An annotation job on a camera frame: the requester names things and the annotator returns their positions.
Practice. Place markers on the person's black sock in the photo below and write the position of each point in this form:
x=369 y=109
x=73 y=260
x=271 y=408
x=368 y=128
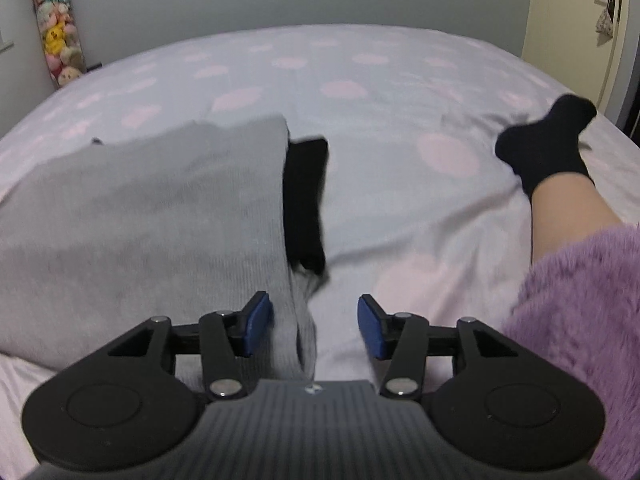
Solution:
x=550 y=145

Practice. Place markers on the clear tube of plush toys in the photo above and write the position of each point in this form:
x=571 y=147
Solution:
x=57 y=35

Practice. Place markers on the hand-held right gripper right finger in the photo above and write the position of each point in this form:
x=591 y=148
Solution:
x=370 y=327

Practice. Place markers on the purple fluffy garment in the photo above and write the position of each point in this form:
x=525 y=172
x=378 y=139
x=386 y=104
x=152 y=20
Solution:
x=585 y=340

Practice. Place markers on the person's bare leg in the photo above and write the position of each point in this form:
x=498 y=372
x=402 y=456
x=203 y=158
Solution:
x=570 y=215

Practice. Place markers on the cream door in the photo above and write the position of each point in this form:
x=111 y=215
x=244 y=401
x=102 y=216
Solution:
x=575 y=20

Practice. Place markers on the grey shirt with black sleeves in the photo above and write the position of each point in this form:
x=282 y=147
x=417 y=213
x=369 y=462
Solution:
x=150 y=220

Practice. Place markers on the hanging patterned pouch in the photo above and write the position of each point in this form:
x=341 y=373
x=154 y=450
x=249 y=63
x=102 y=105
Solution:
x=605 y=22

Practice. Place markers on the pink polka dot bed sheet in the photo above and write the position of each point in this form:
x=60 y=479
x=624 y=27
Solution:
x=400 y=110

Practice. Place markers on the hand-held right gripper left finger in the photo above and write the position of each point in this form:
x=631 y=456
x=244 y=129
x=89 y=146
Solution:
x=258 y=322

